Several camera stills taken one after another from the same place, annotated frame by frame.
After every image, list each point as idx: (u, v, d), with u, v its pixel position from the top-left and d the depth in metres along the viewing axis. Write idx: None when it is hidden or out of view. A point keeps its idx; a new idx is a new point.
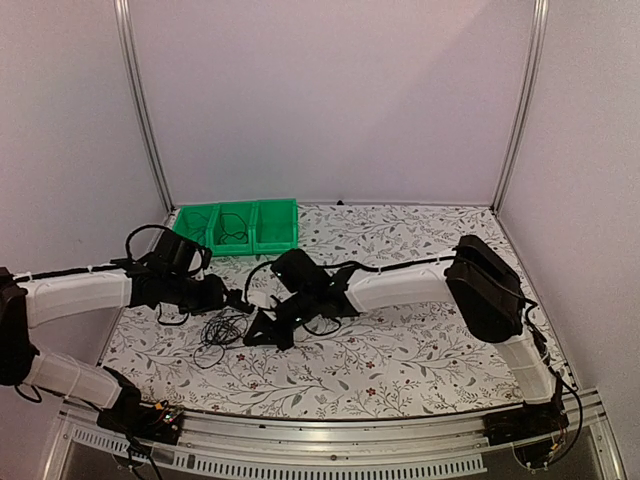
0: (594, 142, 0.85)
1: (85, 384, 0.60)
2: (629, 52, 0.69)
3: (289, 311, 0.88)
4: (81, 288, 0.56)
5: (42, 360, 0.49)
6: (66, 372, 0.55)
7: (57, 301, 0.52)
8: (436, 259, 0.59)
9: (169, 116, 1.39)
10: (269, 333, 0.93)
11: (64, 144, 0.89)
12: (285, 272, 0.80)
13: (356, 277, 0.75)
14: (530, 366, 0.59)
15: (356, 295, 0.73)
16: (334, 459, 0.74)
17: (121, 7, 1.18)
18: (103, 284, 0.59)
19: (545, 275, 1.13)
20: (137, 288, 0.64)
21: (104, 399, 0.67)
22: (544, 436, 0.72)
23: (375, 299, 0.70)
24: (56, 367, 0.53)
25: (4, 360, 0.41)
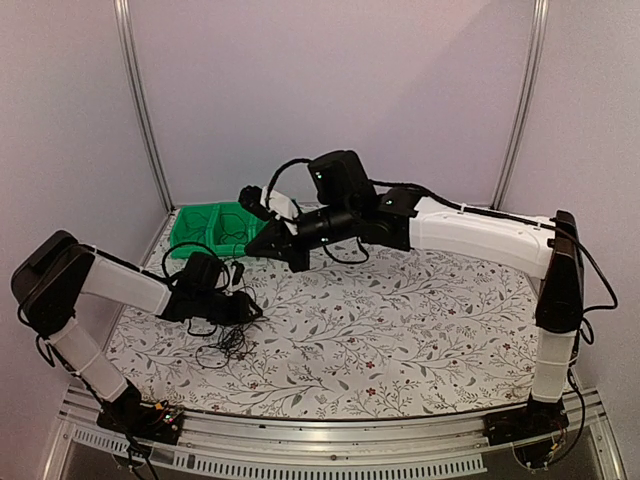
0: (594, 142, 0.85)
1: (95, 368, 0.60)
2: (628, 52, 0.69)
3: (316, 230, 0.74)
4: (137, 280, 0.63)
5: (74, 323, 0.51)
6: (87, 348, 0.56)
7: (110, 280, 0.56)
8: (535, 224, 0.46)
9: (169, 115, 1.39)
10: (284, 246, 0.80)
11: (64, 143, 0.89)
12: (328, 175, 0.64)
13: (427, 206, 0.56)
14: (559, 362, 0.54)
15: (418, 228, 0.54)
16: (334, 459, 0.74)
17: (121, 7, 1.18)
18: (150, 286, 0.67)
19: None
20: (171, 309, 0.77)
21: (109, 390, 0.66)
22: (544, 436, 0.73)
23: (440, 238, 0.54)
24: (81, 340, 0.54)
25: (47, 306, 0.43)
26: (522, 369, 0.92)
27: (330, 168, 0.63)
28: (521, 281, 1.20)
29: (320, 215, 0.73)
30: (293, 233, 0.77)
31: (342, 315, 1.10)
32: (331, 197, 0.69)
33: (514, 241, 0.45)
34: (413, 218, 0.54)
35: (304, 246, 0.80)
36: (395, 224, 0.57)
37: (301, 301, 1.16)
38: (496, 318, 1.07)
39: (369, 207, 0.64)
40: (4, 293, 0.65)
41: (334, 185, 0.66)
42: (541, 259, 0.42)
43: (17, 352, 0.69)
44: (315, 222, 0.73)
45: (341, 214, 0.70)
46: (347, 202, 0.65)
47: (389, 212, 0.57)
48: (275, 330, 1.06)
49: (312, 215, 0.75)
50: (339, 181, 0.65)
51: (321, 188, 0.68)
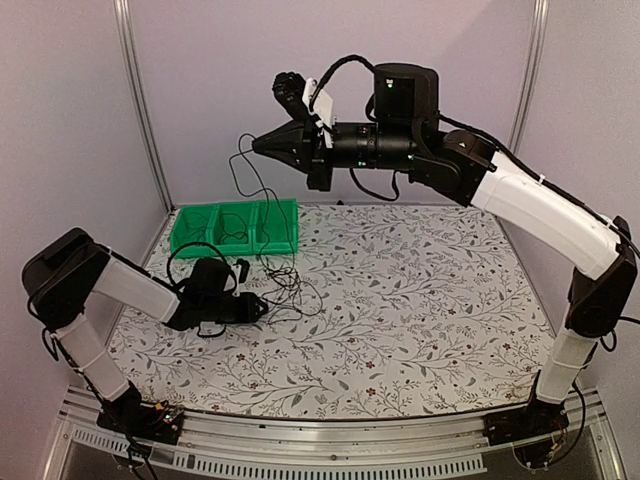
0: (594, 143, 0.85)
1: (99, 366, 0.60)
2: (629, 51, 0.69)
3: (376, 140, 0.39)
4: (146, 285, 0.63)
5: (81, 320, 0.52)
6: (93, 345, 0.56)
7: (119, 282, 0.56)
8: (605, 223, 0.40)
9: (169, 115, 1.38)
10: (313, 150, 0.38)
11: (64, 143, 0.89)
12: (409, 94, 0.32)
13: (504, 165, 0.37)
14: (572, 366, 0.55)
15: (490, 187, 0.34)
16: (334, 459, 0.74)
17: (121, 7, 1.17)
18: (159, 292, 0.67)
19: (546, 276, 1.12)
20: (178, 316, 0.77)
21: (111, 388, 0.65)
22: (544, 436, 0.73)
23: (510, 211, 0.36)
24: (88, 336, 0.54)
25: (57, 301, 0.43)
26: (522, 369, 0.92)
27: (407, 73, 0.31)
28: (522, 282, 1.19)
29: (365, 133, 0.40)
30: (329, 144, 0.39)
31: (342, 315, 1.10)
32: (391, 113, 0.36)
33: (590, 234, 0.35)
34: (492, 172, 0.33)
35: (342, 159, 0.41)
36: (467, 172, 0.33)
37: (301, 301, 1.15)
38: (496, 318, 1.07)
39: (438, 144, 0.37)
40: (4, 294, 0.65)
41: (406, 96, 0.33)
42: (603, 260, 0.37)
43: (17, 353, 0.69)
44: (357, 140, 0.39)
45: (396, 138, 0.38)
46: (416, 128, 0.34)
47: (465, 155, 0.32)
48: (275, 330, 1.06)
49: (354, 126, 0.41)
50: (414, 97, 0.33)
51: (378, 93, 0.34)
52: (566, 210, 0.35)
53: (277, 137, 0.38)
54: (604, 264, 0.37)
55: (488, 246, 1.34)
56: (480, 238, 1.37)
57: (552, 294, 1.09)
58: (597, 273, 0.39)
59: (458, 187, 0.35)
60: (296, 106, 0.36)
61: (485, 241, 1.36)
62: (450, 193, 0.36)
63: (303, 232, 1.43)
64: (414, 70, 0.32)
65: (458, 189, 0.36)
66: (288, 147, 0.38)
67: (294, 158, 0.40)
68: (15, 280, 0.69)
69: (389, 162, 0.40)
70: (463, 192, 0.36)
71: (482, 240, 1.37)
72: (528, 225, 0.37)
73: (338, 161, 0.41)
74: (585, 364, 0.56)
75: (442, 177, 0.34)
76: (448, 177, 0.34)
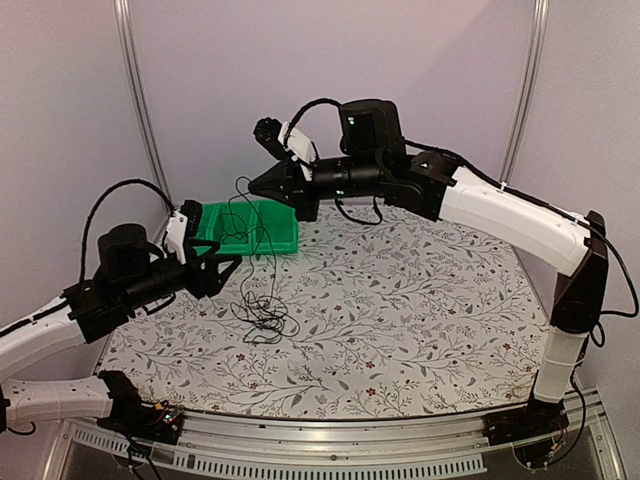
0: (594, 142, 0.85)
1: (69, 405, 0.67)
2: (629, 50, 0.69)
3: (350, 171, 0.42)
4: (27, 342, 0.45)
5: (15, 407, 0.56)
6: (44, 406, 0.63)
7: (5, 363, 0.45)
8: (573, 219, 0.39)
9: (169, 115, 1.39)
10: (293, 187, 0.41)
11: (64, 144, 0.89)
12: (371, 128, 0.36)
13: (467, 177, 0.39)
14: (567, 366, 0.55)
15: (452, 200, 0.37)
16: (334, 459, 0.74)
17: (121, 7, 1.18)
18: (47, 335, 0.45)
19: (547, 276, 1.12)
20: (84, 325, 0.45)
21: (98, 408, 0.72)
22: (544, 436, 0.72)
23: (476, 220, 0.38)
24: (33, 406, 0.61)
25: None
26: (522, 369, 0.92)
27: (365, 109, 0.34)
28: (522, 282, 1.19)
29: (341, 166, 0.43)
30: (306, 179, 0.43)
31: (342, 315, 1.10)
32: (357, 147, 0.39)
33: (554, 233, 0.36)
34: (451, 186, 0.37)
35: (324, 190, 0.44)
36: (428, 190, 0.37)
37: (301, 301, 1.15)
38: (496, 318, 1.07)
39: (404, 169, 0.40)
40: (5, 294, 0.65)
41: (368, 130, 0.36)
42: (574, 257, 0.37)
43: None
44: (332, 174, 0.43)
45: (367, 169, 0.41)
46: (379, 156, 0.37)
47: (424, 175, 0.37)
48: (275, 330, 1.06)
49: (330, 162, 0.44)
50: (374, 128, 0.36)
51: (345, 130, 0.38)
52: (526, 212, 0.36)
53: (266, 178, 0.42)
54: (575, 260, 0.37)
55: (489, 246, 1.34)
56: (480, 238, 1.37)
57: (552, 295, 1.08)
58: (571, 270, 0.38)
59: (425, 203, 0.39)
60: (275, 145, 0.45)
61: (485, 241, 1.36)
62: (418, 211, 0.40)
63: (303, 232, 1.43)
64: (371, 105, 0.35)
65: (423, 208, 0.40)
66: (274, 185, 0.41)
67: (283, 195, 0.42)
68: (14, 280, 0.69)
69: (367, 191, 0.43)
70: (430, 207, 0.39)
71: (482, 240, 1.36)
72: (496, 230, 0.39)
73: (322, 193, 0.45)
74: (578, 361, 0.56)
75: (407, 198, 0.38)
76: (412, 198, 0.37)
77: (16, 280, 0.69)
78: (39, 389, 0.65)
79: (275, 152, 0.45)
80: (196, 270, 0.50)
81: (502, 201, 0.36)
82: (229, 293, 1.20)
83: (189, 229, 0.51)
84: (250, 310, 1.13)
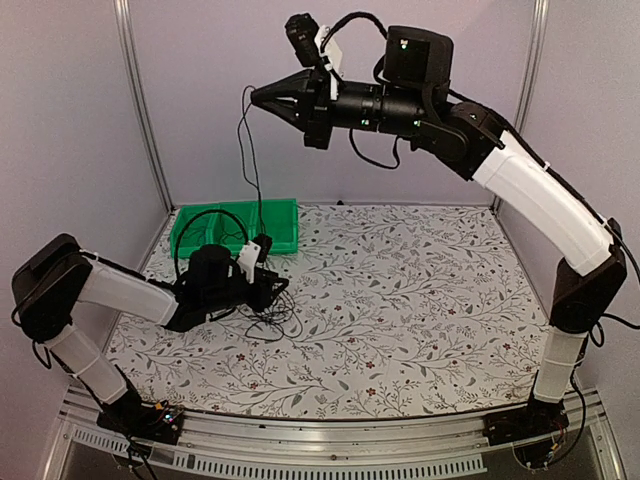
0: (593, 142, 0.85)
1: (93, 368, 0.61)
2: (630, 52, 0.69)
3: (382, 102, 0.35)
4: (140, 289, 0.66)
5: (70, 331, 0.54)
6: (80, 352, 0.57)
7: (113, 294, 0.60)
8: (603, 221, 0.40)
9: (169, 116, 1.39)
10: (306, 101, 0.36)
11: (63, 144, 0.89)
12: (422, 56, 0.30)
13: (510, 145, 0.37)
14: (565, 365, 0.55)
15: (496, 164, 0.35)
16: (334, 459, 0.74)
17: (121, 7, 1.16)
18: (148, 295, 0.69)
19: (547, 276, 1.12)
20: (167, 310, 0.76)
21: (107, 393, 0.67)
22: (543, 436, 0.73)
23: (508, 190, 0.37)
24: (74, 345, 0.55)
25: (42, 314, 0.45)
26: (522, 369, 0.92)
27: (422, 37, 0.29)
28: (521, 282, 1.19)
29: (373, 93, 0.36)
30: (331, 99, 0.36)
31: (342, 315, 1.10)
32: (402, 76, 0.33)
33: (584, 225, 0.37)
34: (499, 149, 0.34)
35: (344, 119, 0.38)
36: (473, 140, 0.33)
37: (301, 301, 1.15)
38: (496, 318, 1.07)
39: (447, 113, 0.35)
40: (3, 295, 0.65)
41: (419, 61, 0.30)
42: (593, 255, 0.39)
43: (17, 354, 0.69)
44: (362, 100, 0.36)
45: (403, 103, 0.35)
46: (425, 94, 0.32)
47: (476, 126, 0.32)
48: (275, 331, 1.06)
49: (362, 86, 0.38)
50: (428, 64, 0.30)
51: (390, 55, 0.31)
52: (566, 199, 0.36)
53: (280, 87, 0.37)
54: (593, 259, 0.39)
55: (489, 246, 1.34)
56: (480, 238, 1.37)
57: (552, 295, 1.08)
58: (582, 264, 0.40)
59: (466, 157, 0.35)
60: (309, 49, 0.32)
61: (485, 241, 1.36)
62: (457, 163, 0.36)
63: (303, 232, 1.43)
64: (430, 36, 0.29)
65: (460, 162, 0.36)
66: (288, 95, 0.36)
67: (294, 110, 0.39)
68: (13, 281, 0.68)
69: (389, 128, 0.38)
70: (467, 165, 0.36)
71: (482, 240, 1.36)
72: (522, 206, 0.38)
73: (341, 122, 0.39)
74: (578, 361, 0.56)
75: (448, 145, 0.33)
76: (454, 147, 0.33)
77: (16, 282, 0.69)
78: None
79: (302, 60, 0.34)
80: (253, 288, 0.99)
81: (548, 182, 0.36)
82: None
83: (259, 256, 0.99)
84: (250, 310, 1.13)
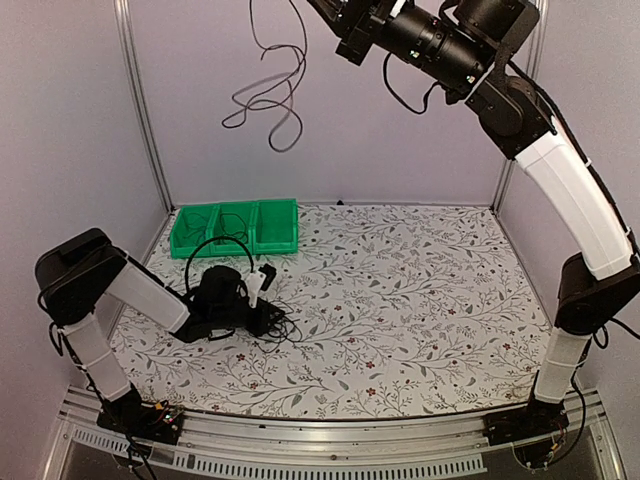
0: (592, 142, 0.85)
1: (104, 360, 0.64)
2: (629, 52, 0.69)
3: (444, 39, 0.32)
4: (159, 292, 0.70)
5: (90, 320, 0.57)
6: (93, 344, 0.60)
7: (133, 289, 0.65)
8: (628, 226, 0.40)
9: (169, 115, 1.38)
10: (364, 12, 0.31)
11: (63, 143, 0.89)
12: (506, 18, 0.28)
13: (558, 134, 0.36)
14: (568, 365, 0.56)
15: (545, 148, 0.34)
16: (334, 459, 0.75)
17: (121, 7, 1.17)
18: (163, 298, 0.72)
19: (547, 277, 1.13)
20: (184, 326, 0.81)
21: (110, 389, 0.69)
22: (544, 436, 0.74)
23: (548, 178, 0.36)
24: (86, 337, 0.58)
25: (70, 299, 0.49)
26: (522, 369, 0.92)
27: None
28: (521, 281, 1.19)
29: (436, 25, 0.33)
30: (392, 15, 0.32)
31: (342, 315, 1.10)
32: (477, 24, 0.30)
33: (609, 227, 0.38)
34: (552, 134, 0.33)
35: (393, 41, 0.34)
36: (529, 116, 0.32)
37: (301, 301, 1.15)
38: (496, 318, 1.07)
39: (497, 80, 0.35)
40: (3, 295, 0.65)
41: (504, 20, 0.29)
42: (612, 257, 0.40)
43: (17, 353, 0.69)
44: (423, 29, 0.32)
45: (463, 52, 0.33)
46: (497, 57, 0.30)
47: (534, 103, 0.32)
48: (276, 331, 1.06)
49: (425, 13, 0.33)
50: (511, 25, 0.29)
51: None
52: (599, 199, 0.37)
53: None
54: (611, 261, 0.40)
55: (488, 246, 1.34)
56: (480, 239, 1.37)
57: (552, 296, 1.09)
58: (600, 270, 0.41)
59: (516, 134, 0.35)
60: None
61: (485, 241, 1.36)
62: (507, 138, 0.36)
63: (303, 232, 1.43)
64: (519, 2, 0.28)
65: (509, 138, 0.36)
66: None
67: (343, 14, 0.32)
68: (14, 281, 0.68)
69: (435, 71, 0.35)
70: (513, 143, 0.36)
71: (482, 240, 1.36)
72: (558, 198, 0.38)
73: (387, 44, 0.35)
74: (581, 362, 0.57)
75: (503, 120, 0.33)
76: (509, 121, 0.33)
77: (15, 282, 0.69)
78: None
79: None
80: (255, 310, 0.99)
81: (586, 178, 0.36)
82: None
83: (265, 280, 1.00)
84: None
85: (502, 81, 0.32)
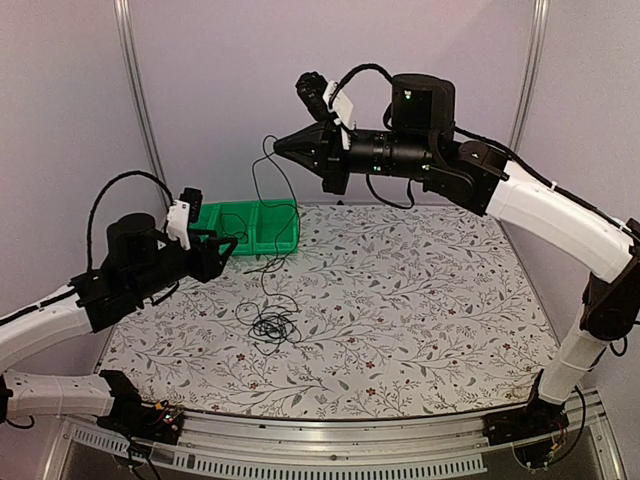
0: (594, 140, 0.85)
1: (70, 395, 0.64)
2: (629, 49, 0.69)
3: (394, 150, 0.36)
4: (31, 331, 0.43)
5: (16, 398, 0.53)
6: (48, 398, 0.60)
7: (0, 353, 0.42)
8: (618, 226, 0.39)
9: (168, 115, 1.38)
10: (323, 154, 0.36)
11: (63, 143, 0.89)
12: (425, 108, 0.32)
13: (516, 173, 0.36)
14: (576, 366, 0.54)
15: (504, 194, 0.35)
16: (334, 459, 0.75)
17: (121, 7, 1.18)
18: (52, 321, 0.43)
19: (548, 276, 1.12)
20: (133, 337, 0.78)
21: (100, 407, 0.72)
22: (544, 436, 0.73)
23: (523, 215, 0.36)
24: (35, 400, 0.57)
25: None
26: (522, 369, 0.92)
27: (425, 85, 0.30)
28: (522, 282, 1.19)
29: (382, 140, 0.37)
30: (344, 147, 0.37)
31: (342, 315, 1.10)
32: (408, 123, 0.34)
33: (604, 238, 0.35)
34: (504, 181, 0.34)
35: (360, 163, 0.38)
36: (481, 182, 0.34)
37: (301, 301, 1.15)
38: (496, 318, 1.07)
39: (452, 156, 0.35)
40: (5, 294, 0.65)
41: (423, 107, 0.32)
42: (615, 263, 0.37)
43: None
44: (373, 147, 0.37)
45: (413, 148, 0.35)
46: (434, 138, 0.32)
47: (478, 166, 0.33)
48: (276, 331, 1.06)
49: (370, 134, 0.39)
50: (431, 106, 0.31)
51: (395, 102, 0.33)
52: (581, 217, 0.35)
53: (298, 138, 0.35)
54: (616, 266, 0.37)
55: (489, 246, 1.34)
56: (480, 239, 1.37)
57: (553, 295, 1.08)
58: (611, 276, 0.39)
59: (474, 196, 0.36)
60: (319, 104, 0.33)
61: (485, 241, 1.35)
62: (465, 203, 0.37)
63: (303, 232, 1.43)
64: (432, 83, 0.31)
65: (466, 202, 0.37)
66: (305, 148, 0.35)
67: (311, 160, 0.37)
68: (15, 279, 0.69)
69: (404, 173, 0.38)
70: (478, 201, 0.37)
71: (482, 240, 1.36)
72: (540, 231, 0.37)
73: (355, 169, 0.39)
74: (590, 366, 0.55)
75: (457, 188, 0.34)
76: (463, 189, 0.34)
77: (15, 282, 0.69)
78: (37, 381, 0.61)
79: (314, 112, 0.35)
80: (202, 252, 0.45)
81: (558, 203, 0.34)
82: (230, 293, 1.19)
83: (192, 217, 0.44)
84: (250, 310, 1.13)
85: (443, 161, 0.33)
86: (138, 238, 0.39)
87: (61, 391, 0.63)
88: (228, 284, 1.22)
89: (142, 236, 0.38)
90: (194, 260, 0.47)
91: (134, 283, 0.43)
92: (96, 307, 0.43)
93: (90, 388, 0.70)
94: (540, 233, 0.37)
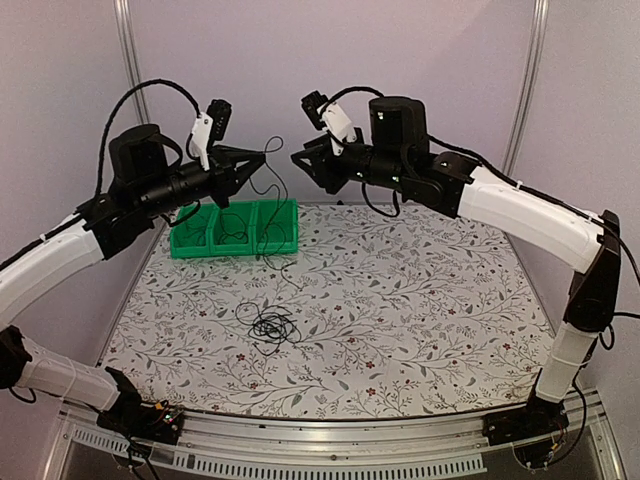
0: (595, 138, 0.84)
1: (78, 388, 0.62)
2: (630, 49, 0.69)
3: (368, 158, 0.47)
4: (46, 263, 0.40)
5: (33, 366, 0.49)
6: (62, 375, 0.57)
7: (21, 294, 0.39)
8: (588, 217, 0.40)
9: (167, 114, 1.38)
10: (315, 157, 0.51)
11: (62, 142, 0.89)
12: (397, 125, 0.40)
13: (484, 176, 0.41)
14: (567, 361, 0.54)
15: (469, 197, 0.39)
16: (334, 459, 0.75)
17: (121, 7, 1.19)
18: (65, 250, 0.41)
19: (548, 276, 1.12)
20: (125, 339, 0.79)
21: (102, 402, 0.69)
22: (544, 436, 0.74)
23: (493, 213, 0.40)
24: (49, 372, 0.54)
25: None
26: (522, 369, 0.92)
27: (394, 106, 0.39)
28: (522, 281, 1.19)
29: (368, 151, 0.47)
30: (333, 151, 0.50)
31: (342, 315, 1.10)
32: (383, 138, 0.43)
33: (566, 228, 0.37)
34: (468, 184, 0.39)
35: (347, 169, 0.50)
36: (448, 188, 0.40)
37: (301, 301, 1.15)
38: (496, 318, 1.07)
39: (426, 166, 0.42)
40: None
41: (395, 124, 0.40)
42: (587, 253, 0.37)
43: None
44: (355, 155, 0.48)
45: (387, 160, 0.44)
46: (404, 151, 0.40)
47: (443, 172, 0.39)
48: (275, 331, 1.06)
49: (362, 147, 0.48)
50: (402, 124, 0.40)
51: (373, 123, 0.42)
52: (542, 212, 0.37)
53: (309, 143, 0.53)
54: (588, 257, 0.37)
55: (489, 246, 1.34)
56: (480, 239, 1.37)
57: (553, 296, 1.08)
58: (585, 267, 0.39)
59: (444, 198, 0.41)
60: (314, 115, 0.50)
61: (486, 241, 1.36)
62: (437, 206, 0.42)
63: (303, 232, 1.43)
64: (401, 104, 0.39)
65: (442, 204, 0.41)
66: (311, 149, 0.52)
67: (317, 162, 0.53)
68: None
69: (382, 181, 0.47)
70: (449, 204, 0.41)
71: (482, 240, 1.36)
72: (513, 228, 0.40)
73: (347, 173, 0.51)
74: (584, 362, 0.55)
75: (427, 194, 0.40)
76: (431, 194, 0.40)
77: None
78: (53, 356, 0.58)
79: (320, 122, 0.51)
80: (219, 173, 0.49)
81: (520, 199, 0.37)
82: (230, 293, 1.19)
83: (215, 134, 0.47)
84: (250, 310, 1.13)
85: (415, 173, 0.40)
86: (142, 145, 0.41)
87: (74, 372, 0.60)
88: (228, 284, 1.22)
89: (146, 142, 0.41)
90: (209, 181, 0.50)
91: (143, 202, 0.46)
92: (105, 232, 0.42)
93: (99, 377, 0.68)
94: (512, 230, 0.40)
